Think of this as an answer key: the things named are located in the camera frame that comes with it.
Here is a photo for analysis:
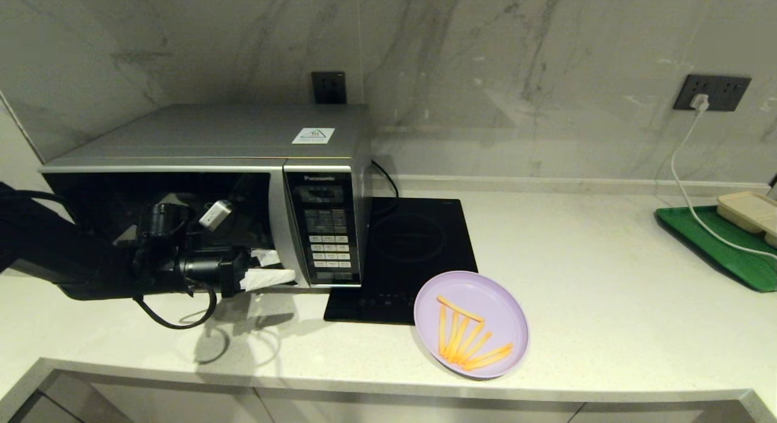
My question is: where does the black glass microwave door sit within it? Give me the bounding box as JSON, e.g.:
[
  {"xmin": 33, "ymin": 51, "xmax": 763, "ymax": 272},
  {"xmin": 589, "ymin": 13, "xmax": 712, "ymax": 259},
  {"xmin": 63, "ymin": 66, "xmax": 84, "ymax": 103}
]
[{"xmin": 41, "ymin": 168, "xmax": 310, "ymax": 288}]

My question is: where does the purple round plate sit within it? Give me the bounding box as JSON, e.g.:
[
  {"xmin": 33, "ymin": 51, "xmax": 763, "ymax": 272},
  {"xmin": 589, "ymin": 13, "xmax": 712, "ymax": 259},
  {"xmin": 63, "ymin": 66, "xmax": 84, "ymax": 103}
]
[{"xmin": 414, "ymin": 271, "xmax": 529, "ymax": 380}]

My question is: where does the silver microwave oven body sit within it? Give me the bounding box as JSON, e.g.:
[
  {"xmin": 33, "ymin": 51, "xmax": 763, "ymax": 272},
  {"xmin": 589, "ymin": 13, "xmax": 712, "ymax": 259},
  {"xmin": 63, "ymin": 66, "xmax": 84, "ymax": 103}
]
[{"xmin": 39, "ymin": 103, "xmax": 374, "ymax": 290}]

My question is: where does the white warning sticker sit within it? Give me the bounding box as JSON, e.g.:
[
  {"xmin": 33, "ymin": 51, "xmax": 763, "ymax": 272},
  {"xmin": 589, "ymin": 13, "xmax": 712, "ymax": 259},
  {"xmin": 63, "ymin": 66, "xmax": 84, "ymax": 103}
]
[{"xmin": 292, "ymin": 127, "xmax": 335, "ymax": 144}]

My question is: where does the grey cabinet door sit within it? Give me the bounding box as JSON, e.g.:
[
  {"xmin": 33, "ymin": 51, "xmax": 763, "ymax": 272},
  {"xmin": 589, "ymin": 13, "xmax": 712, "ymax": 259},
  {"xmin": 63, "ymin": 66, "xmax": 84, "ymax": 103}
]
[
  {"xmin": 255, "ymin": 387, "xmax": 586, "ymax": 423},
  {"xmin": 39, "ymin": 371, "xmax": 268, "ymax": 423}
]

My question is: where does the black induction cooktop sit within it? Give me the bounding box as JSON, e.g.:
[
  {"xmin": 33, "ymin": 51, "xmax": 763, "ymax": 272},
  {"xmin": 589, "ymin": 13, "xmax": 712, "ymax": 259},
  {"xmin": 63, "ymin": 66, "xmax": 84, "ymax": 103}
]
[{"xmin": 324, "ymin": 197, "xmax": 479, "ymax": 325}]

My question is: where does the green plastic tray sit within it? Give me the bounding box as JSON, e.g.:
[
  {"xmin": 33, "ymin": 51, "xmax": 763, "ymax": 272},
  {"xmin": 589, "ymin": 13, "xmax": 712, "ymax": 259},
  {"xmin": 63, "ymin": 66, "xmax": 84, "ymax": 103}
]
[{"xmin": 654, "ymin": 205, "xmax": 777, "ymax": 293}]

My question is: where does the beige lunch box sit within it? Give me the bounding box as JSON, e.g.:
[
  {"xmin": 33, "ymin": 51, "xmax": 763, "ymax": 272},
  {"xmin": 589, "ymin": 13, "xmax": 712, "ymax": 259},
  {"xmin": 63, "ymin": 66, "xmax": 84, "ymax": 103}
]
[{"xmin": 716, "ymin": 191, "xmax": 777, "ymax": 249}]

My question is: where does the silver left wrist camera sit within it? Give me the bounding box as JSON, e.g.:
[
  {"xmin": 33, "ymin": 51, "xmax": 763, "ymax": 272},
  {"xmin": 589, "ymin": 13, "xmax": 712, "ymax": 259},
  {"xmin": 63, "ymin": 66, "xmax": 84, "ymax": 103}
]
[{"xmin": 199, "ymin": 199, "xmax": 234, "ymax": 232}]

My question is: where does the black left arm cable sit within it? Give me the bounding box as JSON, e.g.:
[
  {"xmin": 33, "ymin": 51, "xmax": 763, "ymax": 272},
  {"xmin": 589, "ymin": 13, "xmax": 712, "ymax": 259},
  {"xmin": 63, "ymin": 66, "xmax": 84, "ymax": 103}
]
[{"xmin": 132, "ymin": 280, "xmax": 219, "ymax": 331}]

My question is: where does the white power cable with plug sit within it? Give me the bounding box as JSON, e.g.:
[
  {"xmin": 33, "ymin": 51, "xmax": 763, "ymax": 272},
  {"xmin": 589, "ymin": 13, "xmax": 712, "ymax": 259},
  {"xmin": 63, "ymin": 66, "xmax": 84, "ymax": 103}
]
[{"xmin": 669, "ymin": 93, "xmax": 777, "ymax": 261}]

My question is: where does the black wide wall socket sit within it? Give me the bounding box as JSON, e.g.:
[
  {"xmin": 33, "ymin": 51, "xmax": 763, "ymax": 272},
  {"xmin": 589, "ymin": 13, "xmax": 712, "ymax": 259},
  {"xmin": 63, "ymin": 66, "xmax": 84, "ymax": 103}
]
[{"xmin": 673, "ymin": 74, "xmax": 752, "ymax": 112}]

